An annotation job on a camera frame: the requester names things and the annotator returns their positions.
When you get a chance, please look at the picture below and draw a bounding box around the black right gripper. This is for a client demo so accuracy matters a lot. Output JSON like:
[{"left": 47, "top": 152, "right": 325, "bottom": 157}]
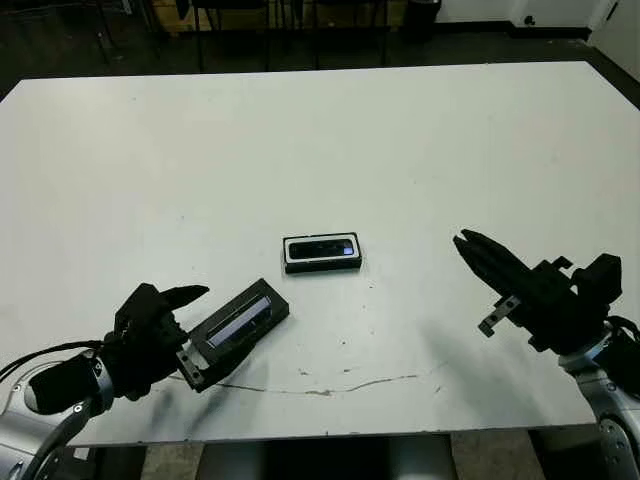
[{"left": 452, "top": 228, "right": 610, "bottom": 354}]

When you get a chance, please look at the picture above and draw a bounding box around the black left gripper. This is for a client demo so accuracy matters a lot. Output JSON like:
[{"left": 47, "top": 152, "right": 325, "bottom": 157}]
[{"left": 102, "top": 284, "right": 210, "bottom": 402}]

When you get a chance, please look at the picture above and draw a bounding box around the black box lid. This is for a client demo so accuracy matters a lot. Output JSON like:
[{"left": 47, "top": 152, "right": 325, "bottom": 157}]
[{"left": 187, "top": 278, "right": 292, "bottom": 394}]

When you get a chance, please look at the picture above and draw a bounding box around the slim black camera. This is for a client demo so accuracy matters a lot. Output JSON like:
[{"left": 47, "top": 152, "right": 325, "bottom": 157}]
[{"left": 288, "top": 240, "right": 357, "bottom": 261}]

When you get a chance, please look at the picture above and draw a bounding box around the black box base white inset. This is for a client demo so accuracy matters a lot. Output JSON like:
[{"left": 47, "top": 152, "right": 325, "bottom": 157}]
[{"left": 281, "top": 231, "right": 363, "bottom": 274}]

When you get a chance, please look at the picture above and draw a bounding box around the black robot pelvis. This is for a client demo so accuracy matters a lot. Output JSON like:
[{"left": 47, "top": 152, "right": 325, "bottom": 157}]
[{"left": 264, "top": 439, "right": 396, "bottom": 480}]

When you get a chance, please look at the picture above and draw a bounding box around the black waste bin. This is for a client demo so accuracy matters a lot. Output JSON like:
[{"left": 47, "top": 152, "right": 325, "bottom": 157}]
[{"left": 403, "top": 0, "right": 444, "bottom": 41}]

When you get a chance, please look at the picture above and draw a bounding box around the white door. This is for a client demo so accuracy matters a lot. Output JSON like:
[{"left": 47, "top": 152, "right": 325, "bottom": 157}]
[{"left": 589, "top": 0, "right": 640, "bottom": 49}]

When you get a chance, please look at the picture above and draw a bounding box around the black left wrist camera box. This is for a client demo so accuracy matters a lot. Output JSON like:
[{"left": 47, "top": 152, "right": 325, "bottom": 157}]
[{"left": 115, "top": 282, "right": 171, "bottom": 326}]

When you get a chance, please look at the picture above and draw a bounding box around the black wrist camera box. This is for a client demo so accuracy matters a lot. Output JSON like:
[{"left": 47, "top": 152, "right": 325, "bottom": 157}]
[
  {"left": 115, "top": 282, "right": 171, "bottom": 326},
  {"left": 569, "top": 253, "right": 625, "bottom": 306}
]

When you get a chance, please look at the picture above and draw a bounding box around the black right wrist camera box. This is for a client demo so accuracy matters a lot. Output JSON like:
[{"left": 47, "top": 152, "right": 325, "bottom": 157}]
[{"left": 569, "top": 253, "right": 625, "bottom": 306}]

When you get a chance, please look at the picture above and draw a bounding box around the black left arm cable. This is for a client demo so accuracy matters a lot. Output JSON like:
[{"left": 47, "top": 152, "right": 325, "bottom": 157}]
[{"left": 0, "top": 338, "right": 109, "bottom": 381}]

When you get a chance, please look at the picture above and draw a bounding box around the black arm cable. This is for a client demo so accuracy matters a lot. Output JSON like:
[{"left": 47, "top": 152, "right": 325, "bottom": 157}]
[
  {"left": 607, "top": 314, "right": 640, "bottom": 346},
  {"left": 0, "top": 338, "right": 109, "bottom": 381}
]

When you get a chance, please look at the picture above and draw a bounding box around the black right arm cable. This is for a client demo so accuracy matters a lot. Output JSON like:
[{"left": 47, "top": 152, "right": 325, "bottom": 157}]
[{"left": 607, "top": 314, "right": 640, "bottom": 346}]

